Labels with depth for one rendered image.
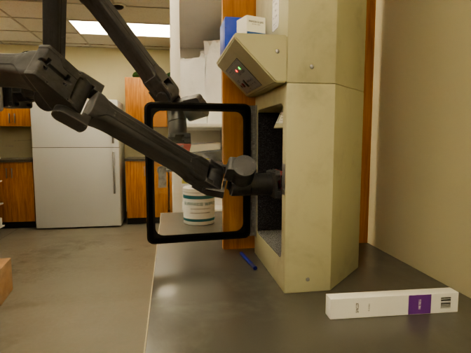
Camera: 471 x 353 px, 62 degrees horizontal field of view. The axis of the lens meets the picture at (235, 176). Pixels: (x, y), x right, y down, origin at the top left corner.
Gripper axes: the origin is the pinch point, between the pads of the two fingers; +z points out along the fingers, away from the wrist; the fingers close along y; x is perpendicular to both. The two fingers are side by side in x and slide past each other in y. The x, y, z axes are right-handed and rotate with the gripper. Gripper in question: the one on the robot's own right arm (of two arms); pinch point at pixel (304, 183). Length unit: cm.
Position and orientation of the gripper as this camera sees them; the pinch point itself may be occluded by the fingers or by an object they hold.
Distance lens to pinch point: 104.5
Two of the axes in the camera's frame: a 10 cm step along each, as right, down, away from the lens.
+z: 9.9, -0.2, 1.4
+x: 0.1, 10.0, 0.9
